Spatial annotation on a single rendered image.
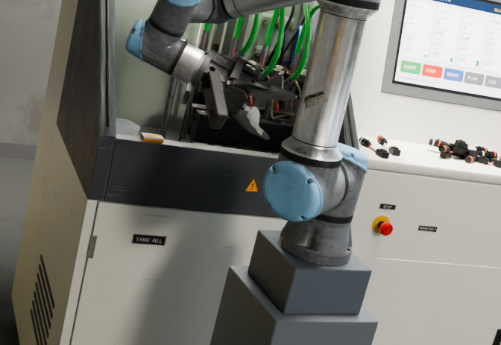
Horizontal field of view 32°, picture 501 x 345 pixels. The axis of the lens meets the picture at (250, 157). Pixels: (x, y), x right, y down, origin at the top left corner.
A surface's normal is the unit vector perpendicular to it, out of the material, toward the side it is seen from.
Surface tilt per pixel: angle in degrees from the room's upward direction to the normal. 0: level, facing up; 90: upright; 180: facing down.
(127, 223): 90
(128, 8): 90
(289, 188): 98
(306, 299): 90
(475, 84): 76
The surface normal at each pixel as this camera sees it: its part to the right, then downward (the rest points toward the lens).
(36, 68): 0.40, 0.35
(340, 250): 0.60, 0.07
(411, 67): 0.37, 0.11
